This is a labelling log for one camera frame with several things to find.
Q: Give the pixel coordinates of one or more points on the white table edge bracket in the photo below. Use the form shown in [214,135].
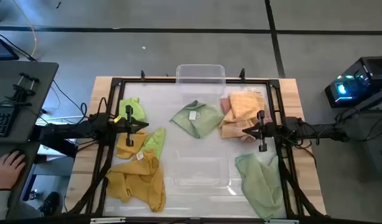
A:
[107,220]
[281,221]

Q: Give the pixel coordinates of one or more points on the small mustard yellow towel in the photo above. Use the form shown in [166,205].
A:
[122,149]

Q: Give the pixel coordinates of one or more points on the white handwritten paper tag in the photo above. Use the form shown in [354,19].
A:
[140,155]

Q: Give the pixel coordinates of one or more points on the black keyboard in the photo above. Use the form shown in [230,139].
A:
[1,121]

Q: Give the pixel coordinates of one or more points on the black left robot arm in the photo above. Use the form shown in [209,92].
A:
[72,129]

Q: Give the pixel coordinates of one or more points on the clear plastic bin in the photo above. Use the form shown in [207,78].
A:
[200,74]
[200,174]

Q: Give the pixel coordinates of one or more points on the black shoe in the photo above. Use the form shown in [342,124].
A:
[51,202]

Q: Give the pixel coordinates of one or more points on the sage green towel with label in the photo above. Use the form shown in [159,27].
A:
[206,124]

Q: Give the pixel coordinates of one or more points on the person's hand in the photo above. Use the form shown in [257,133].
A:
[7,171]

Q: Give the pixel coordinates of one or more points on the salmon pink towel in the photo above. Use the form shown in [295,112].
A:
[225,105]

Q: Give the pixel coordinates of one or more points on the black clamp holder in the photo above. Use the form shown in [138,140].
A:
[21,90]

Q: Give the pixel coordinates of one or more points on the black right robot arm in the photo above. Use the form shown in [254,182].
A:
[318,129]

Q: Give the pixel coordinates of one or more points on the black computer tower with lights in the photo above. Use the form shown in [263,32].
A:
[374,70]

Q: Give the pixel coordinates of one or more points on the dark grey side desk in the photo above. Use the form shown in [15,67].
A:
[365,105]

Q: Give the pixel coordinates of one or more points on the black metal table frame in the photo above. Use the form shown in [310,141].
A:
[147,80]

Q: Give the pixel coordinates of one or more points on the large pale green towel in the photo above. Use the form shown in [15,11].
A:
[259,186]

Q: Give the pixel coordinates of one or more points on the light orange towel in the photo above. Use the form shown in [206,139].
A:
[244,107]

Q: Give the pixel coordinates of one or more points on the large mustard yellow towel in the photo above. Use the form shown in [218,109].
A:
[141,186]

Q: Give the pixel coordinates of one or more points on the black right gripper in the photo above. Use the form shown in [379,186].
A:
[262,130]

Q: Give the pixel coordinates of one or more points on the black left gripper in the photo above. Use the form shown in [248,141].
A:
[129,126]

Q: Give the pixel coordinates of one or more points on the black support beam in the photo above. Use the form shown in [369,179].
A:
[57,147]

